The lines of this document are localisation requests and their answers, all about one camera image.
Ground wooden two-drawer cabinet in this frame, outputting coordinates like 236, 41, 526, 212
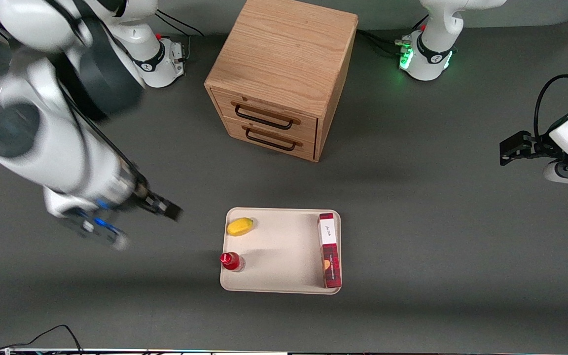
204, 0, 359, 163

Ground black looping arm cable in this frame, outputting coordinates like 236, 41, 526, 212
534, 74, 568, 140

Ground red and white box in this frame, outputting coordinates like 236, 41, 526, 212
318, 213, 342, 289

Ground black left base cables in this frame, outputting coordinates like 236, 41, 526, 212
356, 15, 430, 59

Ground black right base cables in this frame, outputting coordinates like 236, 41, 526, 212
155, 10, 205, 60

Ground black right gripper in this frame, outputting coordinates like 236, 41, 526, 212
128, 179, 184, 222

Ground beige plastic tray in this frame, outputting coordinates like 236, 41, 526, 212
219, 207, 342, 295

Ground black cable on table edge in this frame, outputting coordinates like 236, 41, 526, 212
0, 324, 83, 354

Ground red coke bottle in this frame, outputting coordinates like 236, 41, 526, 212
220, 251, 246, 273

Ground black base cables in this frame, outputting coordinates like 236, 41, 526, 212
356, 15, 430, 59
155, 10, 205, 60

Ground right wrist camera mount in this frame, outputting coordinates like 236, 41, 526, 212
62, 206, 131, 252

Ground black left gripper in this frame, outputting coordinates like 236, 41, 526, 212
499, 130, 562, 166

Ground yellow mango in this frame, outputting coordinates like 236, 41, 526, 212
227, 217, 254, 237

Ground black drawer handle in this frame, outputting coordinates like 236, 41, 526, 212
241, 124, 304, 152
231, 101, 301, 131

